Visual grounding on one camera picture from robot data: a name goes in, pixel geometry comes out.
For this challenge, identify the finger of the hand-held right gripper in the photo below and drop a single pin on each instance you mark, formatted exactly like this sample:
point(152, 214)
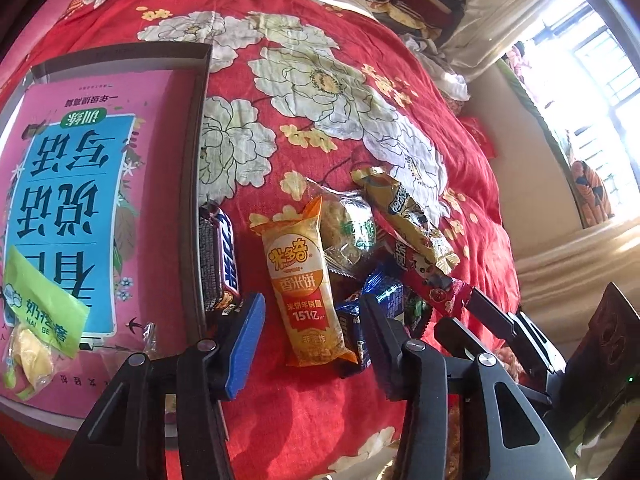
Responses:
point(457, 335)
point(495, 317)

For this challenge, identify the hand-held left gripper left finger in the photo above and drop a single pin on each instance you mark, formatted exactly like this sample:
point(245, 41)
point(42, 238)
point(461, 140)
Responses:
point(245, 345)

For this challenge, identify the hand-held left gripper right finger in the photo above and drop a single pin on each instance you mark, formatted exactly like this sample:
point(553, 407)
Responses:
point(382, 355)

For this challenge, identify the dark blue snack packet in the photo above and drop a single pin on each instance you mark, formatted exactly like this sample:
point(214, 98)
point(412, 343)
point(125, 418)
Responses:
point(350, 330)

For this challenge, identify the red cartoon snack packet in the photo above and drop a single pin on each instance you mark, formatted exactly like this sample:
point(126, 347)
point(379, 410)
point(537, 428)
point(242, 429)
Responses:
point(435, 285)

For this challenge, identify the orange rice cracker packet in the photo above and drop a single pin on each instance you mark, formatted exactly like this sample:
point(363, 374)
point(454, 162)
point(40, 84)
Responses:
point(300, 280)

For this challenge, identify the chocolate bar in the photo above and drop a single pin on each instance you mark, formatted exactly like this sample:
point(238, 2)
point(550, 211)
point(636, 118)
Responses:
point(225, 255)

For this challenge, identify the long yellow snack packet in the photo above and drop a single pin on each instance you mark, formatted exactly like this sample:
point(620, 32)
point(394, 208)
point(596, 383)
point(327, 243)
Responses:
point(405, 210)

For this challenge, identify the small dark green snack packet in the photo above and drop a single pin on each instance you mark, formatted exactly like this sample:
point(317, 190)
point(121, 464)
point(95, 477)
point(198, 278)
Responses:
point(417, 312)

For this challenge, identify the clear plastic wrapper scrap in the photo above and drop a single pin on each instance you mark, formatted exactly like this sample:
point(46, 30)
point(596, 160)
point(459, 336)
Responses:
point(150, 332)

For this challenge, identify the clear packet with brown pastry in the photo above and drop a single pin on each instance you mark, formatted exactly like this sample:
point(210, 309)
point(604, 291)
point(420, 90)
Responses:
point(345, 225)

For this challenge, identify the orange patterned cloth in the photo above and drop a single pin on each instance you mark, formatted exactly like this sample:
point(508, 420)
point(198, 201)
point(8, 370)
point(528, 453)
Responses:
point(592, 195)

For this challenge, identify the lime green pastry packet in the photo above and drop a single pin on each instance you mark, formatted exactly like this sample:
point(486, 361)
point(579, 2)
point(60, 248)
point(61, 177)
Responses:
point(45, 300)

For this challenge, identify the red floral blanket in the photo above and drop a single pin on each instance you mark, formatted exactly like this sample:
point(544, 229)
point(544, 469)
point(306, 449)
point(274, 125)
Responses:
point(300, 110)

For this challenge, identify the pink book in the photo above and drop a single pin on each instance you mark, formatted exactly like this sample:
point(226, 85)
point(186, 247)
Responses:
point(150, 110)

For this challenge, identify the white crumpled cloth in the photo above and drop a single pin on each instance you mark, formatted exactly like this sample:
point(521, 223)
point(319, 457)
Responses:
point(435, 62)

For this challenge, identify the window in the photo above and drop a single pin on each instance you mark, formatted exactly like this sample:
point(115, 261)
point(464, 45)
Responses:
point(590, 70)

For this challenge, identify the white curtain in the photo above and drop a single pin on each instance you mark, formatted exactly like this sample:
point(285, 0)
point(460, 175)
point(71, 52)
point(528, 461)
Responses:
point(510, 5)

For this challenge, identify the pink quilt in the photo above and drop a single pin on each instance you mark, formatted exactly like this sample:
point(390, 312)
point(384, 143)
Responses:
point(60, 0)

